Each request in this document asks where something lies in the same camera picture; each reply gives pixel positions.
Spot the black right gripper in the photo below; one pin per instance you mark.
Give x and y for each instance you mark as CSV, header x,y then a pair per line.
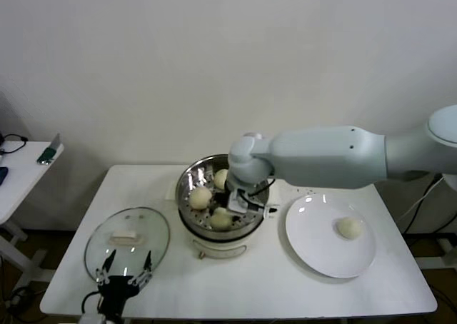
x,y
220,198

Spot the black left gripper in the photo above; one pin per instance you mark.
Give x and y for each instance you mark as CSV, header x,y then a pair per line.
x,y
118,290

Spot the white steamed baozi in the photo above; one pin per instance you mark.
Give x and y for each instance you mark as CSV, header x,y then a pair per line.
x,y
200,198
349,228
221,221
220,179

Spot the glass pot lid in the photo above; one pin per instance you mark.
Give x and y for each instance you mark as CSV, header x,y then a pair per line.
x,y
125,237

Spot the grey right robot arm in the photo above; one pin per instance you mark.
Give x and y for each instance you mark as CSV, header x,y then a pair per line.
x,y
321,156

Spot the perforated steel steamer basket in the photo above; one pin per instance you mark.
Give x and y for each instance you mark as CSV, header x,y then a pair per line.
x,y
189,181

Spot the white round plate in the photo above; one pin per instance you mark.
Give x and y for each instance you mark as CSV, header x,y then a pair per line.
x,y
310,231

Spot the green white flat packet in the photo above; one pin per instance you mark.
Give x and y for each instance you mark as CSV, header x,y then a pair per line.
x,y
49,153

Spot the white side table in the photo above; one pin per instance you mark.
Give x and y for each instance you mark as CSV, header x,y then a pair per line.
x,y
21,174

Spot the blue flat object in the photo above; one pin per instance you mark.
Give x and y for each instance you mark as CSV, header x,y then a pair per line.
x,y
3,176

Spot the white side cabinet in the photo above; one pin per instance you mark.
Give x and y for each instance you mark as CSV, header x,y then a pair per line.
x,y
421,202

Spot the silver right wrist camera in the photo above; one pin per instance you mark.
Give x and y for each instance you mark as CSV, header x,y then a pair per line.
x,y
246,203

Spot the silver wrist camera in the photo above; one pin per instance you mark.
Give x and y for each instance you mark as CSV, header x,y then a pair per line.
x,y
92,318
246,203

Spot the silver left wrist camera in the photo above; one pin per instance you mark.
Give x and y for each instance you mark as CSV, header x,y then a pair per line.
x,y
92,318

